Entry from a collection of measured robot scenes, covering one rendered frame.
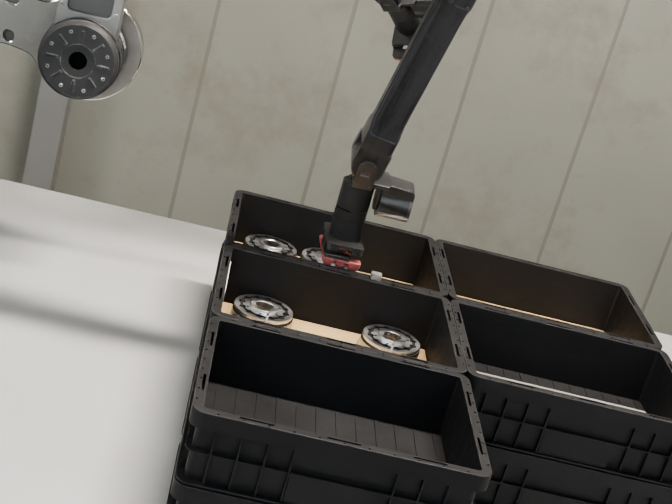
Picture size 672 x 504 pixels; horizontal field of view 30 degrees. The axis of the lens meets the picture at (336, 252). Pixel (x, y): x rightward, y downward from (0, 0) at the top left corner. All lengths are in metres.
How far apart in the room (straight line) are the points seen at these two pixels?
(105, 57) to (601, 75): 2.11
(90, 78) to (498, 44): 1.92
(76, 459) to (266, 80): 2.19
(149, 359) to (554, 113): 2.11
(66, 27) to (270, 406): 0.78
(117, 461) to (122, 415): 0.14
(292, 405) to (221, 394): 0.11
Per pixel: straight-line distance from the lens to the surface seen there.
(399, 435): 1.89
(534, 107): 3.98
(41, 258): 2.50
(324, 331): 2.15
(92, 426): 1.97
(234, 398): 1.86
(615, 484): 2.04
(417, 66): 2.04
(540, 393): 1.94
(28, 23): 2.36
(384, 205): 2.16
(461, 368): 1.92
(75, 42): 2.23
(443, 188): 4.01
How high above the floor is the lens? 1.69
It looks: 20 degrees down
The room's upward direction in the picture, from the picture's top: 16 degrees clockwise
